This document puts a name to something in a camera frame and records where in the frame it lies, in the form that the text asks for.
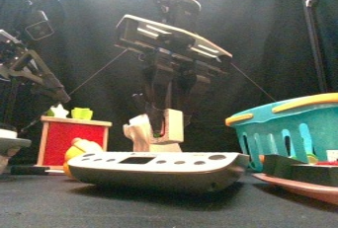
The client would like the white toy sushi piece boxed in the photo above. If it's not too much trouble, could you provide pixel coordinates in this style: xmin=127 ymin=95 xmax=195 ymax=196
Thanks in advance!
xmin=149 ymin=108 xmax=184 ymax=153

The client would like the green toy piece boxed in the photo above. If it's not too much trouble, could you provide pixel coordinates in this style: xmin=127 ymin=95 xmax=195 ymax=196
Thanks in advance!
xmin=304 ymin=153 xmax=319 ymax=165

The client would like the black toy sushi roll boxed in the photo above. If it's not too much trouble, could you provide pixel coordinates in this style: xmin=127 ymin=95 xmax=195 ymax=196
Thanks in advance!
xmin=262 ymin=154 xmax=338 ymax=188

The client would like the red toy piece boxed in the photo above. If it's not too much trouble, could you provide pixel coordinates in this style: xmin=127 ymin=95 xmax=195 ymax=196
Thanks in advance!
xmin=315 ymin=160 xmax=338 ymax=167

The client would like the pink plate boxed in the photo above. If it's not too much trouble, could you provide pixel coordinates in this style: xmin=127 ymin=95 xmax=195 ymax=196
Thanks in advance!
xmin=252 ymin=172 xmax=338 ymax=206

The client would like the white star-shaped toy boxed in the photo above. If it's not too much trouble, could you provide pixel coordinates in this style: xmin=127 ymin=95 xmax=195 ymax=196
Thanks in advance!
xmin=47 ymin=103 xmax=71 ymax=119

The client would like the green toy cup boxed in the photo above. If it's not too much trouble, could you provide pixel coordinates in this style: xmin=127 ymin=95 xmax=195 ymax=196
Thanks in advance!
xmin=69 ymin=107 xmax=95 ymax=121

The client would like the grey white toy appliance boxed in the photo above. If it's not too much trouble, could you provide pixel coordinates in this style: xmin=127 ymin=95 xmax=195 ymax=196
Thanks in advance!
xmin=65 ymin=151 xmax=251 ymax=194

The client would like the red wooden box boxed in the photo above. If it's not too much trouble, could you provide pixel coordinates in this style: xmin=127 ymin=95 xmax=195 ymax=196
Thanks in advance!
xmin=36 ymin=115 xmax=113 ymax=171

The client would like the white round dish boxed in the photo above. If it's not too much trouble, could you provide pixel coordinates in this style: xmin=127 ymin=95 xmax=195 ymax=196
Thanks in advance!
xmin=0 ymin=128 xmax=33 ymax=175

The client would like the yellow toy fruit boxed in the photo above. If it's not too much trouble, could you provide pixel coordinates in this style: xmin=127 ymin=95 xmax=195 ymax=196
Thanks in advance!
xmin=61 ymin=137 xmax=105 ymax=179

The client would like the teal basket with yellow rim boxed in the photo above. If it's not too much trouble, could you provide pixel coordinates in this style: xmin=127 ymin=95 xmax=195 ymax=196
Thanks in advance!
xmin=224 ymin=92 xmax=338 ymax=173

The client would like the black flat block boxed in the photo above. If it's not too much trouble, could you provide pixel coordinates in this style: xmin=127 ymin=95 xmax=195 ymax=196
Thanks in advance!
xmin=9 ymin=165 xmax=51 ymax=176

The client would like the thin grey cable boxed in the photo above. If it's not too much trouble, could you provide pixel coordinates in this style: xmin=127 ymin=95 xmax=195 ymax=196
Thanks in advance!
xmin=228 ymin=62 xmax=279 ymax=104
xmin=19 ymin=48 xmax=129 ymax=131

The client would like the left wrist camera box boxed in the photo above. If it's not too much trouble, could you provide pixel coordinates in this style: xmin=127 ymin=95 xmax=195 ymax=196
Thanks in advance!
xmin=23 ymin=10 xmax=56 ymax=42

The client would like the black metal frame pole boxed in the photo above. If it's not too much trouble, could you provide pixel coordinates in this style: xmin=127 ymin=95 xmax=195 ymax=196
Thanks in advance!
xmin=296 ymin=0 xmax=330 ymax=94

